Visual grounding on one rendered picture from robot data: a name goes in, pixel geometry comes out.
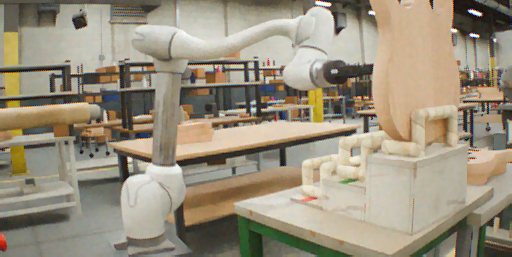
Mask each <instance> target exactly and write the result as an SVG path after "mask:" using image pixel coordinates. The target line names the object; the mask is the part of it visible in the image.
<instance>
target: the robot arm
mask: <svg viewBox="0 0 512 257"><path fill-rule="evenodd" d="M273 36H285V37H288V38H289V39H291V40H292V42H293V44H294V45H297V46H299V48H298V51H297V53H296V55H295V57H294V58H293V60H292V61H291V62H290V64H289V65H288V66H287V67H286V68H285V69H284V71H283V78H284V81H285V82H286V84H287V85H289V86H291V87H294V88H295V89H299V90H315V89H318V88H320V87H321V88H323V87H325V88H329V87H335V86H337V85H343V84H344V83H346V81H347V80H348V78H354V77H363V76H367V75H372V74H373V68H374V64H371V63H368V64H363V67H362V65H347V64H346V63H345V62H344V61H342V60H333V59H327V58H328V54H329V52H330V49H331V44H332V41H333V36H334V22H333V17H332V15H331V13H330V12H329V11H328V10H327V9H325V8H324V7H319V6H318V7H313V8H312V9H311V10H309V11H308V12H307V14H306V15H305V16H299V17H298V18H296V19H279V20H273V21H269V22H266V23H261V24H258V25H256V26H253V27H251V28H248V29H246V30H243V31H241V32H238V33H236V34H234V35H232V36H229V37H227V38H224V39H221V40H217V41H203V40H201V39H198V38H195V37H191V36H188V35H187V34H186V33H185V32H184V31H182V30H179V29H177V28H175V27H172V26H167V25H165V26H158V25H149V24H148V25H146V26H141V27H137V28H136V29H135V30H133V33H132V35H131V38H130V41H131V43H132V45H133V47H134V48H135V49H136V50H137V51H140V52H141V53H144V54H146V55H148V56H150V57H153V64H154V69H155V71H157V82H156V95H155V113H154V128H153V145H152V163H151V164H150V165H149V166H147V167H146V173H145V175H138V174H137V175H133V176H131V177H129V178H128V180H126V181H125V182H124V186H123V188H122V191H121V209H122V218H123V225H124V228H125V230H126V237H124V238H122V239H120V241H117V242H113V243H114V247H115V248H114V249H115V250H118V249H122V250H127V252H128V256H129V257H136V256H137V257H138V256H140V255H147V254H150V253H151V254H154V253H157V252H163V251H167V250H168V251H173V250H174V249H175V245H174V244H172V243H170V241H169V240H168V239H167V236H166V233H165V228H164V225H165V221H166V218H167V216H168V215H169V214H171V213H173V211H175V210H176V209H177V208H178V207H180V206H181V205H180V204H181V203H182V202H183V200H184V198H185V195H186V188H185V185H184V182H183V179H182V170H181V168H180V167H179V166H178V165H177V164H176V163H175V162H176V148H177V134H178V119H179V104H180V90H181V76H182V73H184V72H185V70H186V67H187V64H188V60H189V59H197V60H212V59H218V58H222V57H224V56H227V55H230V54H232V53H234V52H237V51H239V50H241V49H243V48H245V47H248V46H250V45H252V44H254V43H257V42H259V41H261V40H263V39H268V38H270V37H273Z"/></svg>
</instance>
